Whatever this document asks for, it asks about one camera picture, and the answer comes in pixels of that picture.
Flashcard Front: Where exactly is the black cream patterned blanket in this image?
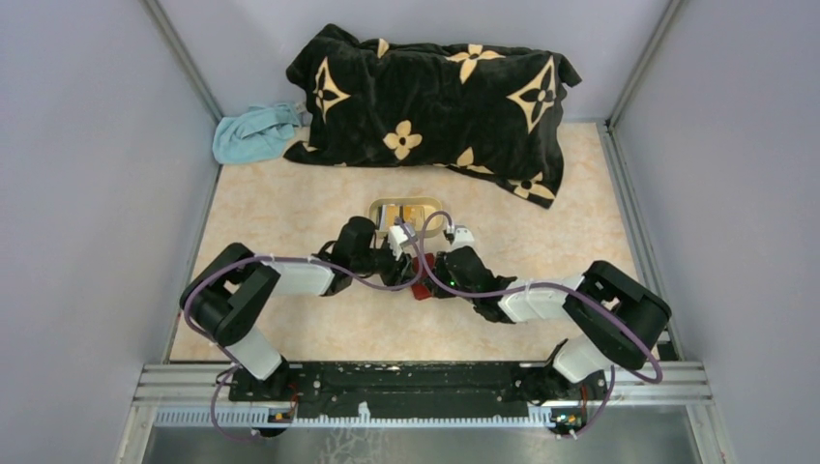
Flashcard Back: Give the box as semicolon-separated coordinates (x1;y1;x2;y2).
283;24;581;208

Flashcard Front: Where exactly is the light blue cloth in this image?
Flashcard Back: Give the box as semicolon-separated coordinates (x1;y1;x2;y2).
212;102;307;165

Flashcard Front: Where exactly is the red leather card holder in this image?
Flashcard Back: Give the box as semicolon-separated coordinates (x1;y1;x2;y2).
410;253;435;301

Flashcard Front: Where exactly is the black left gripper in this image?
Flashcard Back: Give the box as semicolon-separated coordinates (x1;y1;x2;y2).
352;238;423;291

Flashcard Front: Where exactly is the aluminium frame rail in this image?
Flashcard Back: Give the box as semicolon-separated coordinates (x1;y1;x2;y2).
132;362;713;429

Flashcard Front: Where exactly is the beige oval tray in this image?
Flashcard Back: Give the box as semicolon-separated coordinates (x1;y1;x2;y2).
366;196;443;239

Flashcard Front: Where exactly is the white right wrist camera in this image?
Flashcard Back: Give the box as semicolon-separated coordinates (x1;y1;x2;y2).
445;225;475;251

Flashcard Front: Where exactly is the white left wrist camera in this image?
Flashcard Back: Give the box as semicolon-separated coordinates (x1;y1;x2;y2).
387;217;416;261

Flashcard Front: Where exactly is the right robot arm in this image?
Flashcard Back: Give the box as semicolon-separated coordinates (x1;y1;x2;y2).
425;246;671;398

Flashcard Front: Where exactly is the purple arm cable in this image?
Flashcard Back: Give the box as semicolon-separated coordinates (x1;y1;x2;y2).
419;210;664;441
182;217;429;443

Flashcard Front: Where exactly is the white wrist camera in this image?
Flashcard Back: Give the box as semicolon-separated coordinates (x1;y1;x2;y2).
387;217;416;261
445;225;475;251

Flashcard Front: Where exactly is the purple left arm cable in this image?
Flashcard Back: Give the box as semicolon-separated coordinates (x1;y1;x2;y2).
182;217;429;443

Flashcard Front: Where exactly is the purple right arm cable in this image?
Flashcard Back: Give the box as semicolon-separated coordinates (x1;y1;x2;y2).
419;210;664;441

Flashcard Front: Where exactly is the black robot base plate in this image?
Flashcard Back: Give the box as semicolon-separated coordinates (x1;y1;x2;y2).
228;362;606;420

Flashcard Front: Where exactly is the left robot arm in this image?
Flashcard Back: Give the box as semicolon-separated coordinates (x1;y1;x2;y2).
179;217;421;400

